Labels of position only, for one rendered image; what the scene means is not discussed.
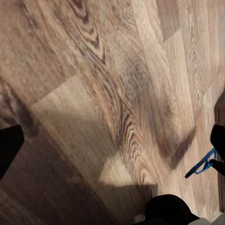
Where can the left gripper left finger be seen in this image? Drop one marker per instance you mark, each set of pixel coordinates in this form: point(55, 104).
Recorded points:
point(11, 140)

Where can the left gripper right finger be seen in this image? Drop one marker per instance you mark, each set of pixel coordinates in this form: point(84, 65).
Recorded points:
point(217, 138)

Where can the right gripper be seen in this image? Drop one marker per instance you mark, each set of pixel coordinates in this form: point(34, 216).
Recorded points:
point(219, 166)

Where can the sandal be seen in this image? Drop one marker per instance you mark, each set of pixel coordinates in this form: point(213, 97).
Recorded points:
point(206, 166)

